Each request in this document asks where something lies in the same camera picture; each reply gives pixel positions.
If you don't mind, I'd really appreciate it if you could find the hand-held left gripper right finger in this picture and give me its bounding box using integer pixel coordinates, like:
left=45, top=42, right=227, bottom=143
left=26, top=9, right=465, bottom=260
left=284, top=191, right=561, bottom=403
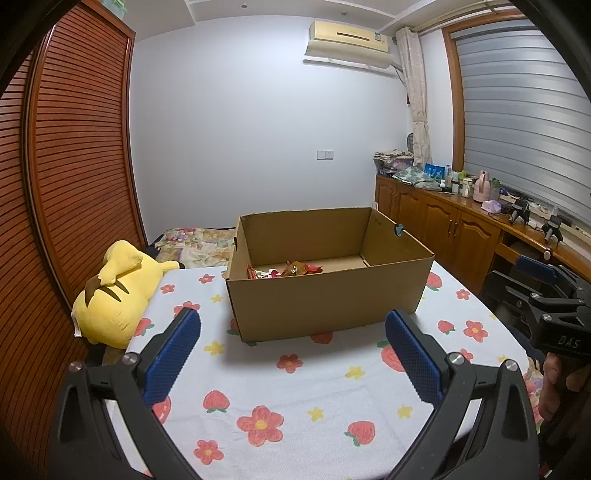
left=383, top=309, right=541, bottom=480

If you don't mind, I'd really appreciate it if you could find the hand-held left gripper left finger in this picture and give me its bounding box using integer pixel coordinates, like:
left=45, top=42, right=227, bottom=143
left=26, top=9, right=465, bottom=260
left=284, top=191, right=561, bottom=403
left=46, top=307, right=201, bottom=480

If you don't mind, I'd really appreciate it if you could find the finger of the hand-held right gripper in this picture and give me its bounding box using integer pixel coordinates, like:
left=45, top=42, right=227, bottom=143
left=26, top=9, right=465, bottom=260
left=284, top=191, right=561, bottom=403
left=489, top=271, right=555, bottom=324
left=515, top=256, right=591, bottom=298

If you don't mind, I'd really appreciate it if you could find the brown cardboard box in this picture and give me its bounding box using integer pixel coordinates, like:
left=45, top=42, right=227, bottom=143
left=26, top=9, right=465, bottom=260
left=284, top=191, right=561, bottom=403
left=225, top=207, right=435, bottom=343

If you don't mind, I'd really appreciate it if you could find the pink packet with brown snack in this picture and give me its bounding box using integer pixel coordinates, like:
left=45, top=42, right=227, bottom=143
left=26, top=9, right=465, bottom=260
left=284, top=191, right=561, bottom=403
left=279, top=260, right=324, bottom=278

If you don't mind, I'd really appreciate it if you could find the person's right hand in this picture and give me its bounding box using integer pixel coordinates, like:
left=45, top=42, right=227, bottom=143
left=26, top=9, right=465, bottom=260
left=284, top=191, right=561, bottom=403
left=539, top=354, right=578, bottom=421

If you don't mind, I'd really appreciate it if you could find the small black tripod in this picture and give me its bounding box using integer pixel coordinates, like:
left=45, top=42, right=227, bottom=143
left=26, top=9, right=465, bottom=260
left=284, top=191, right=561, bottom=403
left=505, top=198, right=532, bottom=225
left=541, top=215, right=564, bottom=243

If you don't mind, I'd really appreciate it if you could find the pink floral bed cover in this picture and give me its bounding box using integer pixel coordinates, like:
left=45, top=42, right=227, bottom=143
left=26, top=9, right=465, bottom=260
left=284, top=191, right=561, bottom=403
left=526, top=364, right=546, bottom=423

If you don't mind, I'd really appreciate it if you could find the yellow plush toy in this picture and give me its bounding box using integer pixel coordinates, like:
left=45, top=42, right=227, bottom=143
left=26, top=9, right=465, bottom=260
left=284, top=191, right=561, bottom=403
left=71, top=240, right=180, bottom=349

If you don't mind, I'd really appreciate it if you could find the wooden cabinet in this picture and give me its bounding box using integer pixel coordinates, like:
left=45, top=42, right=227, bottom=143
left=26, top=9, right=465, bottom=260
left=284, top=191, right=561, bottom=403
left=374, top=174, right=591, bottom=296

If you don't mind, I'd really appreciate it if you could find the group of small bottles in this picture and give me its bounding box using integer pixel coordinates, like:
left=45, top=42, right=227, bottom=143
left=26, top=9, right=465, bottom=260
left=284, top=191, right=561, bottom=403
left=441, top=164, right=476, bottom=198

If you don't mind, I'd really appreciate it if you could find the floral quilt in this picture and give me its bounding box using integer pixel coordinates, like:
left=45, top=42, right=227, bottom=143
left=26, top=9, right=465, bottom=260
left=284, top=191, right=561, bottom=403
left=154, top=226, right=238, bottom=269

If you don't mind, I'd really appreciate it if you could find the grey window blind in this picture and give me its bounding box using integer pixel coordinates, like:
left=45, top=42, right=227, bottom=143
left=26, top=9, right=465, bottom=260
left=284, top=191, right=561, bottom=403
left=450, top=16, right=591, bottom=227

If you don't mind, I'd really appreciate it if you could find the green patterned cloth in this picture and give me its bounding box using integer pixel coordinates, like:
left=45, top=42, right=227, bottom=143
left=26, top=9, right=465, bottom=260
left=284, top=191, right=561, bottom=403
left=392, top=165, right=437, bottom=188

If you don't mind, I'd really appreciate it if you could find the stack of folded cloths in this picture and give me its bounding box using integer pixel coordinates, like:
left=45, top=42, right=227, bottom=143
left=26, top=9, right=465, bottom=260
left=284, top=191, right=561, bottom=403
left=373, top=148, right=413, bottom=175

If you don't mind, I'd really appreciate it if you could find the cream patterned curtain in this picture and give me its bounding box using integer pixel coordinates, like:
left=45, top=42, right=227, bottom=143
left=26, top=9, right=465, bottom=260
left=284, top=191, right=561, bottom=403
left=394, top=27, right=432, bottom=169

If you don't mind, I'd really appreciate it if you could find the wooden louvered wardrobe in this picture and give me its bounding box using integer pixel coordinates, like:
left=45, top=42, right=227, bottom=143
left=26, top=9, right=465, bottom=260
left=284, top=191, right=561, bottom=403
left=0, top=0, right=151, bottom=462

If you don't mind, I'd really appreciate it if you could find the wooden window frame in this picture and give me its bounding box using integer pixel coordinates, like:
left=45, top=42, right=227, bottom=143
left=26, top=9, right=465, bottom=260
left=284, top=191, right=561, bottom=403
left=441, top=14, right=513, bottom=172

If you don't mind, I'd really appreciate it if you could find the beige wall air conditioner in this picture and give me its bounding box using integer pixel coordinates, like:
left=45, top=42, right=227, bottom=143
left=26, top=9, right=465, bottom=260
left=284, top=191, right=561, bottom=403
left=303, top=20, right=397, bottom=70

